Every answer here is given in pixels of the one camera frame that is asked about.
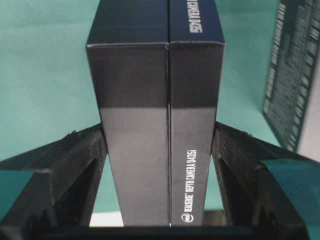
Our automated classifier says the black D435i box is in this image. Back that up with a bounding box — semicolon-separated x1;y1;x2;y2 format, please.
85;0;225;227

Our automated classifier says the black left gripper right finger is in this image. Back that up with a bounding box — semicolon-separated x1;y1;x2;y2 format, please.
211;122;320;240

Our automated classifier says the black D415 camera box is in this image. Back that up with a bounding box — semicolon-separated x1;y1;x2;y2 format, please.
262;0;320;152

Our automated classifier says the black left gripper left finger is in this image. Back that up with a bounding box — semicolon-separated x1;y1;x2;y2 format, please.
0;124;107;240

